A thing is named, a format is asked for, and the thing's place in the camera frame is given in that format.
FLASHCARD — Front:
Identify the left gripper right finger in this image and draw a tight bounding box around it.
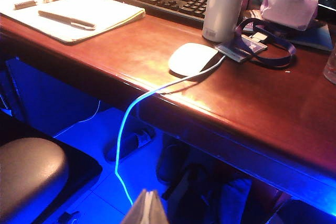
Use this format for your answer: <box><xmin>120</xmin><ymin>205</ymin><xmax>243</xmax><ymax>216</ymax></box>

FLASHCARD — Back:
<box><xmin>149</xmin><ymin>189</ymin><xmax>169</xmax><ymax>224</ymax></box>

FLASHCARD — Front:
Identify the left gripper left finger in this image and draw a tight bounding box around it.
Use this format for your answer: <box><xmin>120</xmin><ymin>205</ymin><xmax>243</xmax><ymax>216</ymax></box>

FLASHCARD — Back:
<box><xmin>120</xmin><ymin>189</ymin><xmax>150</xmax><ymax>224</ymax></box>

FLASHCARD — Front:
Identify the white thermos bottle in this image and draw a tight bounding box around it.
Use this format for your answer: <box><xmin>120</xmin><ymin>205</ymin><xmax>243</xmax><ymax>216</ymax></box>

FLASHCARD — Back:
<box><xmin>201</xmin><ymin>0</ymin><xmax>250</xmax><ymax>43</ymax></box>

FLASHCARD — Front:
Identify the glass cup with logo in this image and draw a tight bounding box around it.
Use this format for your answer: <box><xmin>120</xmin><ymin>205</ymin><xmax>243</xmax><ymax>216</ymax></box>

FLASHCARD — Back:
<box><xmin>322</xmin><ymin>47</ymin><xmax>336</xmax><ymax>86</ymax></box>

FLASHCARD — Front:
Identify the dark slipper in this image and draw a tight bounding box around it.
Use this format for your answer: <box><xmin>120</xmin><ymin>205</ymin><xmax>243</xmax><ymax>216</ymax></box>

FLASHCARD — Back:
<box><xmin>156</xmin><ymin>133</ymin><xmax>192</xmax><ymax>184</ymax></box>
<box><xmin>104</xmin><ymin>126</ymin><xmax>156</xmax><ymax>162</ymax></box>

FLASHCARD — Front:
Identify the white computer mouse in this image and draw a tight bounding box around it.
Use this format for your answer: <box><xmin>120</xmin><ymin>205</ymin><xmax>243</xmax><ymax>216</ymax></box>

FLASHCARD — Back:
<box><xmin>167</xmin><ymin>42</ymin><xmax>220</xmax><ymax>77</ymax></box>

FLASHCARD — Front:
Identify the black pen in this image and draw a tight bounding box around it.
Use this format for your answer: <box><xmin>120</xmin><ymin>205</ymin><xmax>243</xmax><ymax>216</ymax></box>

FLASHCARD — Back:
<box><xmin>37</xmin><ymin>9</ymin><xmax>97</xmax><ymax>31</ymax></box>

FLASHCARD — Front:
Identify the white paper notepad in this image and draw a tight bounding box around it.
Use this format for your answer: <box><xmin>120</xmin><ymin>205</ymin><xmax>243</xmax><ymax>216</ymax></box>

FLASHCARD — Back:
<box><xmin>0</xmin><ymin>0</ymin><xmax>146</xmax><ymax>46</ymax></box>

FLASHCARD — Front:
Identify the blue flat book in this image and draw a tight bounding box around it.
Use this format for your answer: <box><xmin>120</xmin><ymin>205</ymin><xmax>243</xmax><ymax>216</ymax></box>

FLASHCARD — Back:
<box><xmin>272</xmin><ymin>22</ymin><xmax>334</xmax><ymax>52</ymax></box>

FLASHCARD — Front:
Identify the silver pen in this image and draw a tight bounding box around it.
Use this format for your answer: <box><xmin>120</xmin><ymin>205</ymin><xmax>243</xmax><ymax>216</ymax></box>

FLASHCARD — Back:
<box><xmin>13</xmin><ymin>0</ymin><xmax>71</xmax><ymax>11</ymax></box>

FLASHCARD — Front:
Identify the pink tissue pack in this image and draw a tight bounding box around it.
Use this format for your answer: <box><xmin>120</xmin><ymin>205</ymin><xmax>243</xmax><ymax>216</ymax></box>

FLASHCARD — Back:
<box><xmin>259</xmin><ymin>0</ymin><xmax>320</xmax><ymax>32</ymax></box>

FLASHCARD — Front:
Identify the white mouse cable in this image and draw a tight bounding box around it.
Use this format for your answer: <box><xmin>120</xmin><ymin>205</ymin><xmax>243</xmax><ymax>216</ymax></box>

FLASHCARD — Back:
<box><xmin>114</xmin><ymin>55</ymin><xmax>227</xmax><ymax>206</ymax></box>

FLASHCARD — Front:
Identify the thin white cable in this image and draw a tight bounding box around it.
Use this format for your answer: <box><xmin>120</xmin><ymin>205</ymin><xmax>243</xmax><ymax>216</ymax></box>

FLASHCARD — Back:
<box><xmin>53</xmin><ymin>100</ymin><xmax>102</xmax><ymax>138</ymax></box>

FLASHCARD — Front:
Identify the blue lanyard with badge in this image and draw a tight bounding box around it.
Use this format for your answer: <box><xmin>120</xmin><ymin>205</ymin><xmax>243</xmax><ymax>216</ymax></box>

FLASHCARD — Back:
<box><xmin>215</xmin><ymin>18</ymin><xmax>297</xmax><ymax>69</ymax></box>

